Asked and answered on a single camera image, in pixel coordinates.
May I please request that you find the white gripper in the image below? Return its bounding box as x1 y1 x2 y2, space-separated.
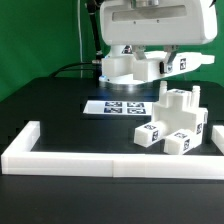
100 0 218 65

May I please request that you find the white chair seat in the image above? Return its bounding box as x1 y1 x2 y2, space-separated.
151 81 208 148

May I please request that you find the white chair back frame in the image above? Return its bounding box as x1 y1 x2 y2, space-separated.
100 51 215 84

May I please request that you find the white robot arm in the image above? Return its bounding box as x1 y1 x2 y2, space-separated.
90 0 218 86

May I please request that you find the white sheet with markers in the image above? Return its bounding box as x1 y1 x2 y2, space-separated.
84 100 152 116

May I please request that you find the white cable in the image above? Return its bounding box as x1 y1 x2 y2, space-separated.
77 0 84 79

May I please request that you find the black cable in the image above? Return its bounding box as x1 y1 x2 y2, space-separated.
49 60 103 78

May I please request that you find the white U-shaped fence frame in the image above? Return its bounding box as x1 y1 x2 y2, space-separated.
1 121 224 180

